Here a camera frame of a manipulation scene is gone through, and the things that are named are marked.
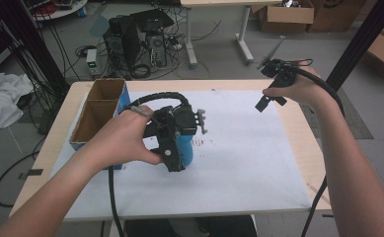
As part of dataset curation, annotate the closed cardboard box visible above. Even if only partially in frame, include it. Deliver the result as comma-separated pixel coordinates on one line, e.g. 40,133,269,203
307,0,367,34

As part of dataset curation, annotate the open cardboard box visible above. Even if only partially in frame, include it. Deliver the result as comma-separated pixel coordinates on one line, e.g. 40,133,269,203
258,0,316,34

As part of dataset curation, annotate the white cloth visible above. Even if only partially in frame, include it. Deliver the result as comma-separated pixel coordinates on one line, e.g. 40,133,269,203
0,71,35,132

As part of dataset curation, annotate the blue bottle with white cap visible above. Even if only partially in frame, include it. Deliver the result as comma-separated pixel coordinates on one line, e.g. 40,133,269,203
174,130,194,168

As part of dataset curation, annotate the black computer tower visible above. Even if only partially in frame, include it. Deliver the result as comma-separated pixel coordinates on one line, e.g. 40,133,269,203
102,8,175,73

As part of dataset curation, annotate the black floor cable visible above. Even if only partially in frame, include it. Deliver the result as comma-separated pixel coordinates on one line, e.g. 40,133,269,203
0,137,48,208

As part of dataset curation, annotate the grey floor mat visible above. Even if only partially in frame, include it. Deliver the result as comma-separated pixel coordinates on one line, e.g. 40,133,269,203
299,87,375,140

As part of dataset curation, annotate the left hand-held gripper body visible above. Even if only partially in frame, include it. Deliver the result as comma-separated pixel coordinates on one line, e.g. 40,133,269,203
142,104,209,140

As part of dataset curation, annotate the grey power supply box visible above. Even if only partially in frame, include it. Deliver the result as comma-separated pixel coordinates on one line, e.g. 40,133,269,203
85,48,100,77

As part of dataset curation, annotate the black metal stand post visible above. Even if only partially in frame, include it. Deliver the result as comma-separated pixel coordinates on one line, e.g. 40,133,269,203
0,0,71,98
325,0,384,93

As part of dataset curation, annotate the person's right hand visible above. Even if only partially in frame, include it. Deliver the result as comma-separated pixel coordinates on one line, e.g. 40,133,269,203
263,66,330,111

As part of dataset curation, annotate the round white table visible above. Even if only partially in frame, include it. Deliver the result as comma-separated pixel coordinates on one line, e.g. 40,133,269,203
31,0,89,22

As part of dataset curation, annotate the white-legged desk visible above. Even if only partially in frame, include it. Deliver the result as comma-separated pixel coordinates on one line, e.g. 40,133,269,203
179,0,283,70

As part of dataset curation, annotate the black tape strip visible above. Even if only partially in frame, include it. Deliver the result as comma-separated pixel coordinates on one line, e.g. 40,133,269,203
18,168,44,181

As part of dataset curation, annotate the blue cardboard box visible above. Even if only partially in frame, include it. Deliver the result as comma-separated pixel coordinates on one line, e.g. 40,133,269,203
68,78,132,171

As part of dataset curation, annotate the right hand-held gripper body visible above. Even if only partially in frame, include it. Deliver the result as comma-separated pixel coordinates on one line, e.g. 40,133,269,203
257,35,300,100

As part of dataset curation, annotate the wooden table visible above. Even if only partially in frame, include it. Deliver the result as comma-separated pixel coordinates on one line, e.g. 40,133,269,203
9,78,333,222

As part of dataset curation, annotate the small computer tower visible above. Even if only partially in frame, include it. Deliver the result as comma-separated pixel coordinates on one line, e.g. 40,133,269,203
146,32,168,69

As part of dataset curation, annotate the white table mat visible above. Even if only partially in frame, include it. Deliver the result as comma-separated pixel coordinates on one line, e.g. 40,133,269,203
51,90,313,221

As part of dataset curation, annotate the person's left hand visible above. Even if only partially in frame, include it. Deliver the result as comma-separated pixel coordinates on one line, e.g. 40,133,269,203
76,105,165,173

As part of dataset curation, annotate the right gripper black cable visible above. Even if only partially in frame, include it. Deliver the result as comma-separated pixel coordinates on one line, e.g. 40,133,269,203
292,58,346,237

